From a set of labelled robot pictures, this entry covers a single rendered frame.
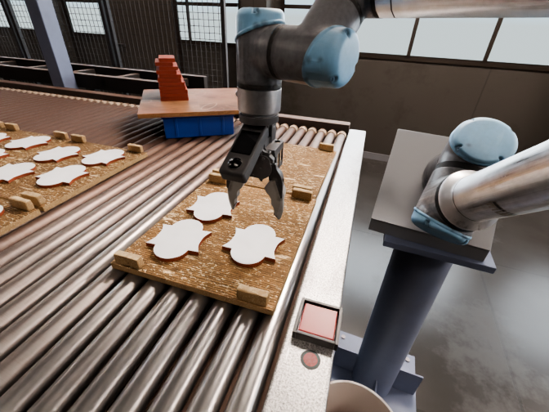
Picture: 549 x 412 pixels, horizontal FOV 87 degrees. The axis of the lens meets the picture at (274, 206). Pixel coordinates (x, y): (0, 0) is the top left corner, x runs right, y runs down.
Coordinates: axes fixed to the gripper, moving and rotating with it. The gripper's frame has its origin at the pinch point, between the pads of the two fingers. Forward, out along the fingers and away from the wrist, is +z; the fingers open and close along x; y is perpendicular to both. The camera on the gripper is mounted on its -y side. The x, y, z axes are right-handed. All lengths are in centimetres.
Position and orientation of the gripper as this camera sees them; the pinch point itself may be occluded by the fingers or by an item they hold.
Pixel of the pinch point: (254, 212)
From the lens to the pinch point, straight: 60.5
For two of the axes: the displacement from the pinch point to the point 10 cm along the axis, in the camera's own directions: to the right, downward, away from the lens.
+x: -9.5, -1.9, 2.4
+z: -0.4, 8.5, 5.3
